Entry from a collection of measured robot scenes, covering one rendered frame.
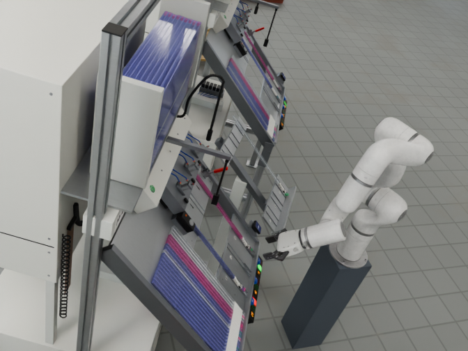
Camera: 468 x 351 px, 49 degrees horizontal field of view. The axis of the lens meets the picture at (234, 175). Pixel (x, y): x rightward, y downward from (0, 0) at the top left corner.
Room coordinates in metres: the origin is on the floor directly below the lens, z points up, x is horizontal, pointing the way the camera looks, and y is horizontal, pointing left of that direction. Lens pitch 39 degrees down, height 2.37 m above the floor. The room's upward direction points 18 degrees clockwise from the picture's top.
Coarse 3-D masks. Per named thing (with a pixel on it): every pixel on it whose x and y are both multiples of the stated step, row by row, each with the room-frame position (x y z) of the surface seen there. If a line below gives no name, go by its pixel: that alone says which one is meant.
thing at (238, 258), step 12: (240, 228) 1.58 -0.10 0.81; (228, 240) 1.45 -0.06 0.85; (240, 240) 1.52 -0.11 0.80; (252, 240) 1.61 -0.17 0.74; (228, 252) 1.40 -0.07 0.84; (240, 252) 1.47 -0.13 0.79; (252, 252) 1.55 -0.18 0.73; (228, 264) 1.35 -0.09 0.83; (240, 264) 1.41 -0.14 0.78; (228, 276) 1.30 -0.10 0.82; (240, 276) 1.36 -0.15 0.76; (228, 288) 1.25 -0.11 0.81; (240, 288) 1.30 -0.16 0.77; (240, 300) 1.27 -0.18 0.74
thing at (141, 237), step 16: (192, 192) 1.44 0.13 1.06; (160, 208) 1.22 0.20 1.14; (192, 208) 1.38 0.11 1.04; (128, 224) 1.05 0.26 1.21; (144, 224) 1.11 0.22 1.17; (160, 224) 1.17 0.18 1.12; (112, 240) 0.96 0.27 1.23; (128, 240) 1.00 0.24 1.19; (144, 240) 1.06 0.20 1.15; (160, 240) 1.12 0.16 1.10; (192, 240) 1.26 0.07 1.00; (128, 256) 0.96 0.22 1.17; (144, 256) 1.01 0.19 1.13; (160, 256) 1.07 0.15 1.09; (144, 272) 0.97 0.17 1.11
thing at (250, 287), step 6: (258, 246) 1.59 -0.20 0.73; (258, 252) 1.56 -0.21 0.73; (252, 258) 1.52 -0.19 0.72; (252, 264) 1.49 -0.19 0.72; (252, 270) 1.45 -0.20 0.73; (252, 276) 1.41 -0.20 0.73; (252, 282) 1.38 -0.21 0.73; (252, 288) 1.35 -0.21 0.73; (246, 300) 1.29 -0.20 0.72; (246, 306) 1.26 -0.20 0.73; (246, 312) 1.23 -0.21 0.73; (246, 318) 1.20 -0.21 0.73; (246, 324) 1.18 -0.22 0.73; (246, 330) 1.15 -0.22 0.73; (240, 342) 1.10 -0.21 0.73; (240, 348) 1.07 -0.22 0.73
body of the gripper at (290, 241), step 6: (282, 234) 1.46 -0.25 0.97; (288, 234) 1.45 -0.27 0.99; (294, 234) 1.44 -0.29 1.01; (300, 234) 1.43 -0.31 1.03; (282, 240) 1.43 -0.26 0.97; (288, 240) 1.42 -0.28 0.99; (294, 240) 1.41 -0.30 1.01; (300, 240) 1.40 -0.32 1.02; (282, 246) 1.40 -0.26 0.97; (288, 246) 1.39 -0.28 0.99; (294, 246) 1.39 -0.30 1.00; (300, 246) 1.39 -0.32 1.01; (294, 252) 1.38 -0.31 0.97
